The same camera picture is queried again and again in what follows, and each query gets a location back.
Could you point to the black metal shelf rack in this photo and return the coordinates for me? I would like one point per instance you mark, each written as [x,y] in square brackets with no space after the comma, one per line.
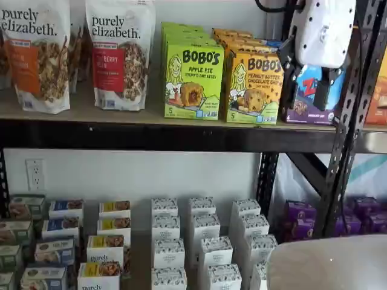
[375,140]
[151,136]

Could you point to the blue purple Zbar box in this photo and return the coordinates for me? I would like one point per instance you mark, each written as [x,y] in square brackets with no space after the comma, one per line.
[305,111]
[275,43]

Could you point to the granola bag orange label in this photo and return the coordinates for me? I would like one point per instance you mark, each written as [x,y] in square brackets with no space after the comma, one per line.
[36,75]

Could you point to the white wall outlet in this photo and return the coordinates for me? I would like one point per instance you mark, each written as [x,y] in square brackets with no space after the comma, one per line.
[35,174]

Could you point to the blue food box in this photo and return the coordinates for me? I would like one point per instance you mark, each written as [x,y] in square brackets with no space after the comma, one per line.
[60,226]
[43,278]
[54,252]
[66,208]

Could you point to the orange cardboard box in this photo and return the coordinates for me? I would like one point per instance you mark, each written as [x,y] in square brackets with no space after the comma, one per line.
[378,102]

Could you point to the yellow Bobo's peanut butter box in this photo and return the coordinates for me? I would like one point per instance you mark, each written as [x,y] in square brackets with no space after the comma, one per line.
[242,43]
[257,90]
[232,36]
[226,30]

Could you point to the green food box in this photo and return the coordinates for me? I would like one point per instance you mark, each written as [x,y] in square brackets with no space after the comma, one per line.
[10,256]
[16,232]
[27,207]
[6,281]

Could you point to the white patterned carton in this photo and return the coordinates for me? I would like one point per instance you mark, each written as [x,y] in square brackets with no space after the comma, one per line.
[261,249]
[164,207]
[254,226]
[202,207]
[245,208]
[223,278]
[259,276]
[166,228]
[206,226]
[169,279]
[215,252]
[169,253]

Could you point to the white granola bag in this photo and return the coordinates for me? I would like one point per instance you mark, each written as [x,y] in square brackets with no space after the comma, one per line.
[4,60]

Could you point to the granola bag red label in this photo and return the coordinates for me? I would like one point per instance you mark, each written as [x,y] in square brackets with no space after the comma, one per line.
[121,75]

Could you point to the white box yellow label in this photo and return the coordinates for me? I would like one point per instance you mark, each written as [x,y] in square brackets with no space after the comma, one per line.
[99,276]
[115,208]
[113,226]
[106,249]

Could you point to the white plastic sheet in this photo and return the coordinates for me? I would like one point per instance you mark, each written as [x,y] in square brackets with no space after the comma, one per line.
[287,187]

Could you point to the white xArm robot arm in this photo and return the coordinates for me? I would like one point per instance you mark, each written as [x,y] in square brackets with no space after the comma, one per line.
[326,266]

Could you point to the purple snack box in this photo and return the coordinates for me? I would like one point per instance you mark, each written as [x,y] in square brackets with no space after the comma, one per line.
[366,205]
[347,225]
[378,222]
[299,229]
[299,210]

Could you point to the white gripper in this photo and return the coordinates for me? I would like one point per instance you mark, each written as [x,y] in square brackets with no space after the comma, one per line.
[323,33]

